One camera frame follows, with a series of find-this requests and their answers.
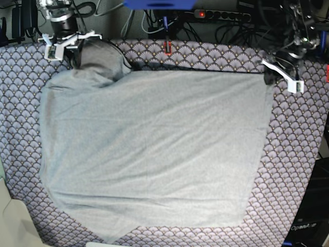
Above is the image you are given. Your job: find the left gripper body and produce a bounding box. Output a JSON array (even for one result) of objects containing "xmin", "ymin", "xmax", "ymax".
[{"xmin": 272, "ymin": 48, "xmax": 306, "ymax": 77}]

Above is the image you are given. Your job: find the black OpenArm box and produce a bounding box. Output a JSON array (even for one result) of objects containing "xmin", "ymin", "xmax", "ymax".
[{"xmin": 282, "ymin": 158, "xmax": 328, "ymax": 246}]

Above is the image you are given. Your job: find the beige chair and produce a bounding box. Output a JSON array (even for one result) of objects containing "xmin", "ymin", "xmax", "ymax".
[{"xmin": 1, "ymin": 179, "xmax": 44, "ymax": 246}]

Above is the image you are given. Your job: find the red table clamp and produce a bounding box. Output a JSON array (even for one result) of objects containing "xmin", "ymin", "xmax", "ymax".
[{"xmin": 163, "ymin": 41, "xmax": 172, "ymax": 56}]

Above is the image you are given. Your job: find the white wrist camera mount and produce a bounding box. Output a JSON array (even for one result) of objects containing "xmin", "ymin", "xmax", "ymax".
[
  {"xmin": 261, "ymin": 59, "xmax": 305, "ymax": 94},
  {"xmin": 38, "ymin": 30, "xmax": 103, "ymax": 61}
]

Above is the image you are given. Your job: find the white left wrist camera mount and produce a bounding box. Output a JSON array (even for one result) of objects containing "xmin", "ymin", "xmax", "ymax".
[{"xmin": 261, "ymin": 59, "xmax": 305, "ymax": 94}]

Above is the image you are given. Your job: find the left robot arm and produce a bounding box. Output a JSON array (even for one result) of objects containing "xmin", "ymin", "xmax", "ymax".
[{"xmin": 262, "ymin": 1, "xmax": 320, "ymax": 85}]

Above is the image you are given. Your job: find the patterned blue fan tablecloth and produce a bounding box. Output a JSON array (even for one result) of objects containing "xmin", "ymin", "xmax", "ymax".
[{"xmin": 1, "ymin": 40, "xmax": 328, "ymax": 246}]

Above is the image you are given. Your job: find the blue camera mount bracket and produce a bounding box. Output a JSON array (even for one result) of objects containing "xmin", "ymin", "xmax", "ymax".
[{"xmin": 124, "ymin": 0, "xmax": 196, "ymax": 10}]

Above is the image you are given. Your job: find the blue post right edge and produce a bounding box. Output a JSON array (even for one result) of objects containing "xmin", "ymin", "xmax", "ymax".
[{"xmin": 317, "ymin": 31, "xmax": 327, "ymax": 58}]

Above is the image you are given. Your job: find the light grey T-shirt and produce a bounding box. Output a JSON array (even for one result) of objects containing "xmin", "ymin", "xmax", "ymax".
[{"xmin": 39, "ymin": 42, "xmax": 273, "ymax": 242}]

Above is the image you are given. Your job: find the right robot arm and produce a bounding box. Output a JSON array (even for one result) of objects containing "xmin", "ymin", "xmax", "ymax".
[{"xmin": 40, "ymin": 1, "xmax": 86, "ymax": 61}]

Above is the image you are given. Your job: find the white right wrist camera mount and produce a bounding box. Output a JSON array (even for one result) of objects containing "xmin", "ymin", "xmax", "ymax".
[{"xmin": 38, "ymin": 30, "xmax": 103, "ymax": 61}]

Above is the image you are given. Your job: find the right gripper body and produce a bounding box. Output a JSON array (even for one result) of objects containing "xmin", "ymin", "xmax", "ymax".
[{"xmin": 50, "ymin": 15, "xmax": 85, "ymax": 48}]

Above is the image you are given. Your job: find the black power strip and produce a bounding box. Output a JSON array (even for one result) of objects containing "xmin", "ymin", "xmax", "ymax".
[{"xmin": 193, "ymin": 9, "xmax": 251, "ymax": 23}]

